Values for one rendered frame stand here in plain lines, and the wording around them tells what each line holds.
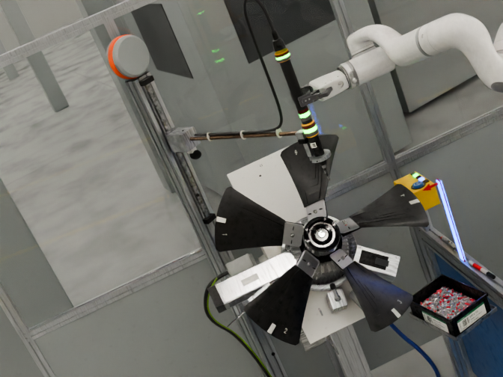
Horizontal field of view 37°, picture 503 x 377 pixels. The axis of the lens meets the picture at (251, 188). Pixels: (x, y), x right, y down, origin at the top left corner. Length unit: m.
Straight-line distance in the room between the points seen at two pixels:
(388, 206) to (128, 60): 1.05
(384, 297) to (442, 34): 0.86
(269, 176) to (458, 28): 1.01
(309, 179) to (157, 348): 1.19
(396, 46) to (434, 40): 0.15
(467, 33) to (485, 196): 1.59
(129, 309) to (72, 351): 0.30
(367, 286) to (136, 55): 1.16
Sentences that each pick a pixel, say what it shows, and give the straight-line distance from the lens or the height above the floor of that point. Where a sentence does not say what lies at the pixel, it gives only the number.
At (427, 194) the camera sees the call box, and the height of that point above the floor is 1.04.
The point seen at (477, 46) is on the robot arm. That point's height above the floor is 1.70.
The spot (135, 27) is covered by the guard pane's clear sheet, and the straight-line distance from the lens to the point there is 2.90.
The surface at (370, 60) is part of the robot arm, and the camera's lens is 2.33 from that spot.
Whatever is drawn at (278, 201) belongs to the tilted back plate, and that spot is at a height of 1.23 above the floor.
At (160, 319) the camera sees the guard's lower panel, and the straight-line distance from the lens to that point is 3.27.
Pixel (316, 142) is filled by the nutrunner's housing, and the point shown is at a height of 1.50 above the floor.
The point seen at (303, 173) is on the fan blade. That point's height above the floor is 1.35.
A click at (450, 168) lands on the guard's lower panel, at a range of 3.42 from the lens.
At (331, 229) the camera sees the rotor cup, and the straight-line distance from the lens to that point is 2.42.
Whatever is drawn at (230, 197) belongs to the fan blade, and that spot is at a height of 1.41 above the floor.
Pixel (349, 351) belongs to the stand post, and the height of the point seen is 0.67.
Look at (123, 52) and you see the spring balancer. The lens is 2.73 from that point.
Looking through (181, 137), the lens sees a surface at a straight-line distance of 2.73.
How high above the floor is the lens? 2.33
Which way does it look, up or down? 22 degrees down
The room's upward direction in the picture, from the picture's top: 23 degrees counter-clockwise
